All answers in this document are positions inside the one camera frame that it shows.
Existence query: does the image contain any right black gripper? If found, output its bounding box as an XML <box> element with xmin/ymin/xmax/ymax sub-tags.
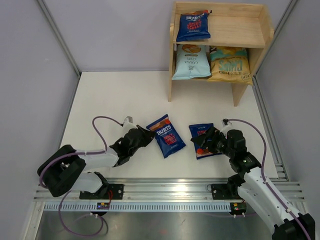
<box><xmin>190</xmin><ymin>125</ymin><xmax>234</xmax><ymax>158</ymax></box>

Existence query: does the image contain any blue Burts chips bag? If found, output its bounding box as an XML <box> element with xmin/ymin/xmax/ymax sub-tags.
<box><xmin>176</xmin><ymin>9</ymin><xmax>211</xmax><ymax>42</ymax></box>
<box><xmin>188</xmin><ymin>123</ymin><xmax>221</xmax><ymax>160</ymax></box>
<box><xmin>146</xmin><ymin>114</ymin><xmax>186</xmax><ymax>158</ymax></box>

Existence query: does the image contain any light blue cassava chips bag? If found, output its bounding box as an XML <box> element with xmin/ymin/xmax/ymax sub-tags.
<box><xmin>172</xmin><ymin>44</ymin><xmax>211</xmax><ymax>80</ymax></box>

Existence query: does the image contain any large yellow kettle chips bag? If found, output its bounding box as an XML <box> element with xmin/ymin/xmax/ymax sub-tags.
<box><xmin>209</xmin><ymin>46</ymin><xmax>253</xmax><ymax>85</ymax></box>

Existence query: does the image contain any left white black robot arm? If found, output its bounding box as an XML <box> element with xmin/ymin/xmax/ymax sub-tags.
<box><xmin>37</xmin><ymin>125</ymin><xmax>156</xmax><ymax>199</ymax></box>

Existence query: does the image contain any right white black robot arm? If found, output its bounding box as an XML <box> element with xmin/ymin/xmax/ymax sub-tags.
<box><xmin>191</xmin><ymin>126</ymin><xmax>316</xmax><ymax>240</ymax></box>

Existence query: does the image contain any wooden two-tier shelf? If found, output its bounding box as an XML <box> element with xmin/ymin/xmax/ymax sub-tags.
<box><xmin>168</xmin><ymin>1</ymin><xmax>275</xmax><ymax>108</ymax></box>

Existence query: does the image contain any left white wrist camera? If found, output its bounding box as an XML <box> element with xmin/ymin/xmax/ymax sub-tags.
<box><xmin>122</xmin><ymin>116</ymin><xmax>137</xmax><ymax>132</ymax></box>

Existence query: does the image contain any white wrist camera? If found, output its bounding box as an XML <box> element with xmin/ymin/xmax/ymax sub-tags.
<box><xmin>122</xmin><ymin>116</ymin><xmax>137</xmax><ymax>132</ymax></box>
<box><xmin>221</xmin><ymin>118</ymin><xmax>233</xmax><ymax>135</ymax></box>

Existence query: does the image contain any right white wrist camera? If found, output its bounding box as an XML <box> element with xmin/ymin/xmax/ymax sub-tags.
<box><xmin>221</xmin><ymin>118</ymin><xmax>233</xmax><ymax>135</ymax></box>

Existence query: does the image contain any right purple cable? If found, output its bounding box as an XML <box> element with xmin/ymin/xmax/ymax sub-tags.
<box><xmin>224</xmin><ymin>118</ymin><xmax>313</xmax><ymax>240</ymax></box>

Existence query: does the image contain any aluminium mounting rail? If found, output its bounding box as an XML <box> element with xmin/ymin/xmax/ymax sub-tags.
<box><xmin>33</xmin><ymin>178</ymin><xmax>305</xmax><ymax>202</ymax></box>

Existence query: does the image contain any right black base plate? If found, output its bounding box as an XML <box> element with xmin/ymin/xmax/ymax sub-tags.
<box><xmin>210</xmin><ymin>183</ymin><xmax>243</xmax><ymax>200</ymax></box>

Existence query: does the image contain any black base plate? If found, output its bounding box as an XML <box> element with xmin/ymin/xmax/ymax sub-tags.
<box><xmin>210</xmin><ymin>183</ymin><xmax>243</xmax><ymax>200</ymax></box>
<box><xmin>79</xmin><ymin>184</ymin><xmax>124</xmax><ymax>200</ymax></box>

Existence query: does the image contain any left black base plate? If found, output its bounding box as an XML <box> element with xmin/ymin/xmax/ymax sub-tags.
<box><xmin>79</xmin><ymin>184</ymin><xmax>124</xmax><ymax>200</ymax></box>

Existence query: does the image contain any right aluminium frame post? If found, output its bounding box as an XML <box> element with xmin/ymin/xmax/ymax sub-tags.
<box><xmin>252</xmin><ymin>0</ymin><xmax>301</xmax><ymax>83</ymax></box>

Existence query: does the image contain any aluminium frame post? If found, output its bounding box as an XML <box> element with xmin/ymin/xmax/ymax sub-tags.
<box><xmin>36</xmin><ymin>0</ymin><xmax>81</xmax><ymax>77</ymax></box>
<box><xmin>252</xmin><ymin>0</ymin><xmax>301</xmax><ymax>83</ymax></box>

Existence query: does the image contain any white slotted cable duct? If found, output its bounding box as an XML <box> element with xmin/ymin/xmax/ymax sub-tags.
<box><xmin>44</xmin><ymin>202</ymin><xmax>231</xmax><ymax>213</ymax></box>

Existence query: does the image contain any left aluminium frame post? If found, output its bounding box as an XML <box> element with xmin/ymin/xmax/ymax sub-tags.
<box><xmin>36</xmin><ymin>0</ymin><xmax>81</xmax><ymax>77</ymax></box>

